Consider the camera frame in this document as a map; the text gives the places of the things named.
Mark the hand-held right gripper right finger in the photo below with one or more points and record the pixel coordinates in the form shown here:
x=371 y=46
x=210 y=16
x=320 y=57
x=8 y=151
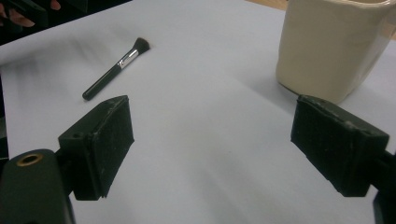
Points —
x=333 y=146

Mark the black makeup brush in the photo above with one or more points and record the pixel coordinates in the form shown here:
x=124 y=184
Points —
x=109 y=74

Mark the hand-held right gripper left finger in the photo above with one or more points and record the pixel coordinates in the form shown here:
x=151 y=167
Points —
x=102 y=146

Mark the cream ceramic holder cup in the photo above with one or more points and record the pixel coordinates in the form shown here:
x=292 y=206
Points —
x=327 y=46

